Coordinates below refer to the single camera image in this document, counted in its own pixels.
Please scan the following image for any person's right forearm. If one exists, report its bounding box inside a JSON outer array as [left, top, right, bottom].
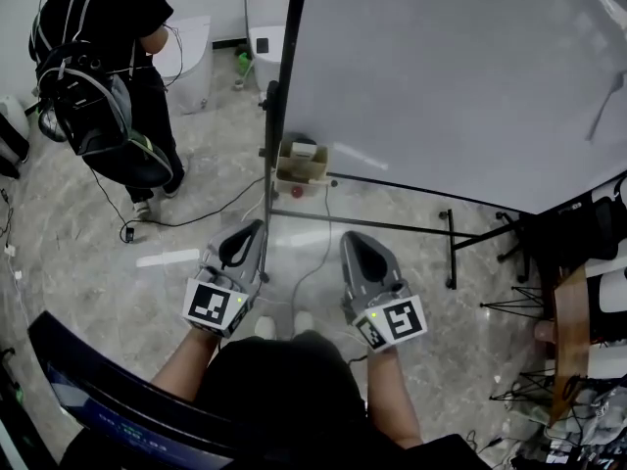
[[365, 346, 425, 449]]

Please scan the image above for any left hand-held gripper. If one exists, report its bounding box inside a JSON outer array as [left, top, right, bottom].
[[181, 218, 268, 340]]

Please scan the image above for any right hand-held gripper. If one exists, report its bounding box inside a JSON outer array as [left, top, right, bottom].
[[339, 230, 428, 352]]

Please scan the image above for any white toilet with closed lid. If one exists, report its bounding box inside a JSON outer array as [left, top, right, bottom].
[[154, 16, 215, 117]]

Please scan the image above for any black office chair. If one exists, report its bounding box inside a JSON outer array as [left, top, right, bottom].
[[497, 176, 627, 284]]

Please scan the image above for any person's white shoe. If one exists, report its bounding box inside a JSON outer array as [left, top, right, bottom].
[[254, 314, 277, 341], [293, 309, 315, 336]]

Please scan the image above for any person's black shirt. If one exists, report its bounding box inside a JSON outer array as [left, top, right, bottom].
[[58, 331, 491, 470]]

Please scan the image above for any black whiteboard stand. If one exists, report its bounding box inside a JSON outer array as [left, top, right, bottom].
[[258, 0, 535, 292]]

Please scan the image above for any black and grey backpack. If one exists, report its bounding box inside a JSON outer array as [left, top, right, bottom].
[[36, 40, 174, 189]]

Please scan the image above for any cardboard holder box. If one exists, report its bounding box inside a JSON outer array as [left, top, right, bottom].
[[273, 139, 332, 198]]

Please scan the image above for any pile of tangled cables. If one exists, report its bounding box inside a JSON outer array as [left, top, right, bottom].
[[508, 374, 627, 470]]

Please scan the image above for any black floor cable with adapter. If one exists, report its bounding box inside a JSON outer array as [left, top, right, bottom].
[[89, 167, 268, 245]]

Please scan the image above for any wooden side table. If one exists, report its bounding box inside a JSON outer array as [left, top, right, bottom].
[[547, 263, 590, 428]]

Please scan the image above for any dark curved monitor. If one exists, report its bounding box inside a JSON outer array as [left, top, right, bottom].
[[27, 309, 237, 470]]

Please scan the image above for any white whiteboard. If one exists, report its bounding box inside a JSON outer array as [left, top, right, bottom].
[[282, 0, 627, 215]]

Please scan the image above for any green toilet brush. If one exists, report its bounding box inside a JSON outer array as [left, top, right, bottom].
[[233, 49, 254, 90]]

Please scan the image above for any person's left white shoe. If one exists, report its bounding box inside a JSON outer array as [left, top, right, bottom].
[[254, 314, 277, 341]]

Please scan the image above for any person's left forearm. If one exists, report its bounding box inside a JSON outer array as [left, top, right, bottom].
[[150, 325, 222, 403]]

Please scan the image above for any white toilet with tank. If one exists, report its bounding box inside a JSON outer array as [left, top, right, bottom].
[[243, 0, 291, 98]]

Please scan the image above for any person's right white shoe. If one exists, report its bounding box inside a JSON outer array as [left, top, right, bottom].
[[293, 309, 315, 336]]

